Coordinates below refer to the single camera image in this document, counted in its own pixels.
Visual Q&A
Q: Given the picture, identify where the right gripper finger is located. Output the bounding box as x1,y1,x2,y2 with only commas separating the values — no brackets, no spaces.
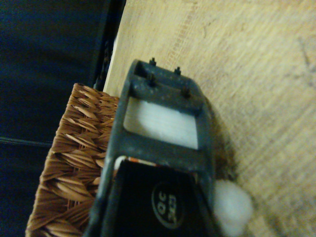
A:
86,57,217,237

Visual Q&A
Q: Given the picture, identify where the white orange-spotted plush toy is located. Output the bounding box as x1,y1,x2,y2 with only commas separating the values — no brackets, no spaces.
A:
204,98,255,235

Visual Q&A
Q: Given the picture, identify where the brown wicker basket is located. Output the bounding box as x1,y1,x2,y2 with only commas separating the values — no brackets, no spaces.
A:
26,83,121,237

